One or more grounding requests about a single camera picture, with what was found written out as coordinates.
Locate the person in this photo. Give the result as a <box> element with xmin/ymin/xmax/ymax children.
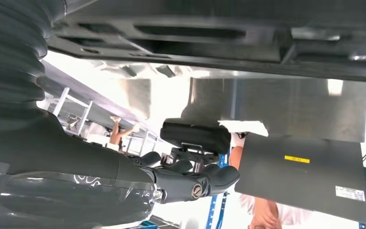
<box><xmin>108</xmin><ymin>114</ymin><xmax>142</xmax><ymax>153</ymax></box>
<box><xmin>228</xmin><ymin>132</ymin><xmax>316</xmax><ymax>229</ymax></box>

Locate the stainless steel workbench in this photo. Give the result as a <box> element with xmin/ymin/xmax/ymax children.
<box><xmin>38</xmin><ymin>58</ymin><xmax>366</xmax><ymax>145</ymax></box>

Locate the dark grey laptop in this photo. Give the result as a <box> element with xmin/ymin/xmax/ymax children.
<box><xmin>234</xmin><ymin>133</ymin><xmax>366</xmax><ymax>226</ymax></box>

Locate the white frame shelving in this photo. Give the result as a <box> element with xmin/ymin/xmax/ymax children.
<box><xmin>44</xmin><ymin>86</ymin><xmax>94</xmax><ymax>137</ymax></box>

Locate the black office chair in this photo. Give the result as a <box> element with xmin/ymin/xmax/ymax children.
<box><xmin>159</xmin><ymin>117</ymin><xmax>233</xmax><ymax>174</ymax></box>

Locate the white paper sheet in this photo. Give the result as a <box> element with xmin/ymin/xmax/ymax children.
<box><xmin>217</xmin><ymin>119</ymin><xmax>269</xmax><ymax>138</ymax></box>

